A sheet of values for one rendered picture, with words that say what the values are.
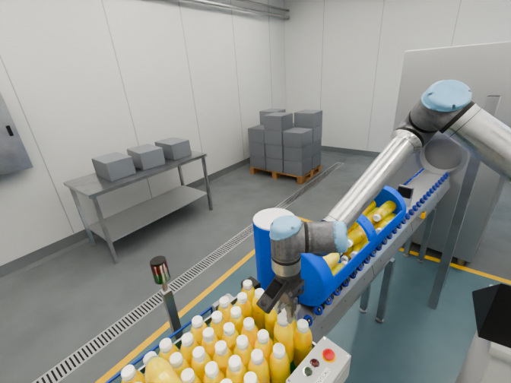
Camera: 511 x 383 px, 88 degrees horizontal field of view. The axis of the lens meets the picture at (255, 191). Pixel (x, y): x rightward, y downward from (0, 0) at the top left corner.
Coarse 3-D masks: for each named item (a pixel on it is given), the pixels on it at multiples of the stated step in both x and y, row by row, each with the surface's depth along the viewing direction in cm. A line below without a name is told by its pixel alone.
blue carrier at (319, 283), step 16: (384, 192) 164; (400, 208) 160; (368, 224) 131; (368, 240) 130; (304, 256) 107; (304, 272) 110; (320, 272) 105; (320, 288) 106; (336, 288) 114; (304, 304) 118; (320, 304) 110
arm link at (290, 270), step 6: (300, 258) 79; (276, 264) 78; (294, 264) 77; (300, 264) 80; (276, 270) 78; (282, 270) 77; (288, 270) 77; (294, 270) 77; (282, 276) 78; (288, 276) 78
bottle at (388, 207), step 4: (384, 204) 158; (388, 204) 157; (392, 204) 159; (380, 208) 154; (384, 208) 154; (388, 208) 155; (392, 208) 157; (376, 212) 153; (380, 212) 152; (384, 212) 152; (388, 212) 153; (380, 216) 151; (384, 216) 151; (388, 216) 155
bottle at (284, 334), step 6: (276, 324) 90; (288, 324) 89; (276, 330) 89; (282, 330) 88; (288, 330) 88; (276, 336) 89; (282, 336) 88; (288, 336) 88; (276, 342) 91; (282, 342) 89; (288, 342) 89; (288, 348) 91; (288, 354) 92
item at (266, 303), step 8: (272, 280) 82; (280, 280) 81; (272, 288) 81; (280, 288) 80; (264, 296) 80; (272, 296) 79; (280, 296) 80; (256, 304) 80; (264, 304) 78; (272, 304) 78
